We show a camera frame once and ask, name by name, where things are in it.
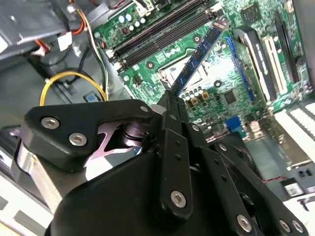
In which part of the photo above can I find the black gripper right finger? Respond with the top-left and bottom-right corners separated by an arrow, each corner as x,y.
176,95 -> 310,236

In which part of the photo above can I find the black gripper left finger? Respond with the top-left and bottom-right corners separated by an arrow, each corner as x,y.
11,90 -> 194,221

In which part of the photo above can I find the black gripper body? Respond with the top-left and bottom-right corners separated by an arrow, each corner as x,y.
45,152 -> 231,236

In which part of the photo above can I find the blue RAM stick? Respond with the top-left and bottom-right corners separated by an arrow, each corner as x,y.
171,16 -> 232,95

